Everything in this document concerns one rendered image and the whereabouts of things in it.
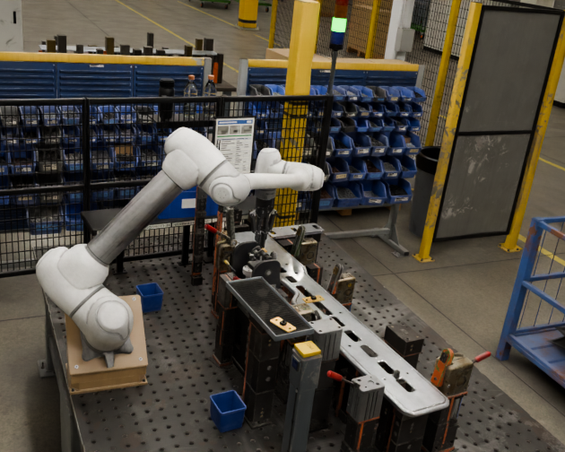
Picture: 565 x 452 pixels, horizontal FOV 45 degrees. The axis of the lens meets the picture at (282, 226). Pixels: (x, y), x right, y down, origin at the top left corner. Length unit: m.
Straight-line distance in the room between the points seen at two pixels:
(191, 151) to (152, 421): 0.94
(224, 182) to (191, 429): 0.85
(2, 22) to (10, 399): 5.86
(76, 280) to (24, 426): 1.38
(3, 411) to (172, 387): 1.30
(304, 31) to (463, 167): 2.42
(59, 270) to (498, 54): 3.86
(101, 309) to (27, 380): 1.63
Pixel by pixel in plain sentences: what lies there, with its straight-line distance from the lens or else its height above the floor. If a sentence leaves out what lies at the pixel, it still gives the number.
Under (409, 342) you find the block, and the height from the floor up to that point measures 1.03.
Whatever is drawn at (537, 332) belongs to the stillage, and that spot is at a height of 0.17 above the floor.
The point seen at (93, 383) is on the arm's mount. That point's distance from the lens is 2.61.
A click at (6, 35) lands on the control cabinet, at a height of 0.89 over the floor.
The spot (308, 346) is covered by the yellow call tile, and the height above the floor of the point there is 1.16.
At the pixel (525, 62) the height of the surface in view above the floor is 1.60.
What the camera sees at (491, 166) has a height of 0.76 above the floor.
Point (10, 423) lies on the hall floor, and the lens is 3.65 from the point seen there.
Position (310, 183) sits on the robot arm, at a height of 1.37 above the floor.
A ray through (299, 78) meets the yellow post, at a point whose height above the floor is 1.63.
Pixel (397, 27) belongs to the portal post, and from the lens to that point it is 7.25.
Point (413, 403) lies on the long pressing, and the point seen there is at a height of 1.00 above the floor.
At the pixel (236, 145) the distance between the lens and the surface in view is 3.41.
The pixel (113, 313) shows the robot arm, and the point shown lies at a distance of 2.34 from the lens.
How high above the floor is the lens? 2.27
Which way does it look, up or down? 23 degrees down
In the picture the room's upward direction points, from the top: 6 degrees clockwise
